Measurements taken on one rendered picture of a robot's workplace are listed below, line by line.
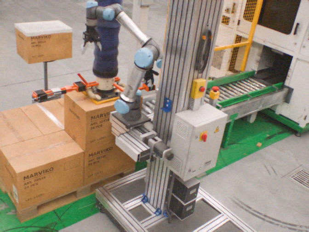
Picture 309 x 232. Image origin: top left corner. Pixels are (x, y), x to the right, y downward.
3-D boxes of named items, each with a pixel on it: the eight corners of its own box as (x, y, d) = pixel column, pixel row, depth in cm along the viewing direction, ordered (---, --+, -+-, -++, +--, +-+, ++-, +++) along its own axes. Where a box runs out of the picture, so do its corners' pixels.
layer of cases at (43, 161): (87, 121, 432) (88, 92, 413) (135, 165, 368) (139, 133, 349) (-17, 150, 362) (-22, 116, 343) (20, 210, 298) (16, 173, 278)
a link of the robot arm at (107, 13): (117, 7, 236) (103, 3, 240) (109, 9, 227) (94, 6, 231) (117, 19, 240) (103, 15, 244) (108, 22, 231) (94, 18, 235)
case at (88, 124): (116, 115, 374) (119, 80, 355) (139, 133, 349) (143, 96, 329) (64, 129, 339) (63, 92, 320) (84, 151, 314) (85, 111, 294)
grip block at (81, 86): (81, 86, 311) (81, 80, 308) (87, 90, 304) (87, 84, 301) (72, 88, 306) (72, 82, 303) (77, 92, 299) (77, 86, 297)
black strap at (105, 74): (109, 65, 327) (109, 60, 325) (123, 74, 312) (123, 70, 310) (87, 68, 314) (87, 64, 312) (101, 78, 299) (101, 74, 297)
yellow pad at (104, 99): (122, 92, 331) (123, 87, 329) (128, 97, 325) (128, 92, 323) (90, 100, 312) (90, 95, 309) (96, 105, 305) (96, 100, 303)
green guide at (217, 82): (248, 73, 522) (250, 67, 517) (254, 76, 515) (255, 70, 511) (166, 94, 428) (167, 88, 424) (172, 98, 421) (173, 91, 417)
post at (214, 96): (197, 169, 398) (214, 89, 349) (201, 173, 393) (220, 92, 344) (192, 171, 394) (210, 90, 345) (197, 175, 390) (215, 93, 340)
